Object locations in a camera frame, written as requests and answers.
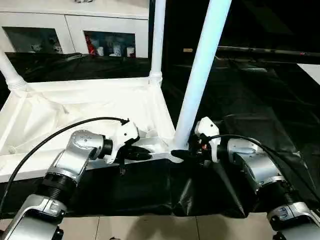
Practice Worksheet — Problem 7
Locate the dark metal rod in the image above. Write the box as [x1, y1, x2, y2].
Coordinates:
[217, 45, 320, 59]

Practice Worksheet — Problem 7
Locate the white plastic table leg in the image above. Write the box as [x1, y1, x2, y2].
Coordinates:
[148, 0, 167, 85]
[0, 48, 28, 93]
[174, 0, 233, 151]

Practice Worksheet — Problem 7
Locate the black table mat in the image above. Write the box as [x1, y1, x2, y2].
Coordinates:
[0, 49, 320, 220]

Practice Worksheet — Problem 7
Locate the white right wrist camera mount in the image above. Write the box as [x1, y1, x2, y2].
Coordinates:
[194, 116, 222, 163]

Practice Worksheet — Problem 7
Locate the white glass-door cabinet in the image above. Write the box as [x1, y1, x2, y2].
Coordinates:
[0, 0, 151, 58]

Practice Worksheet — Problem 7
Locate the black backdrop cloth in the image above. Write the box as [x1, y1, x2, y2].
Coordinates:
[159, 0, 320, 63]

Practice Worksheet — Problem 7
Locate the white plastic table top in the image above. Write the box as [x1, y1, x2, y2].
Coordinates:
[0, 74, 192, 183]

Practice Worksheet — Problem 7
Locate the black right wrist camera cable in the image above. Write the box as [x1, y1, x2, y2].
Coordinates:
[204, 134, 320, 203]

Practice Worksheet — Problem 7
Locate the white flat board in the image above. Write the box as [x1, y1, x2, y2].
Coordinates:
[297, 63, 320, 85]

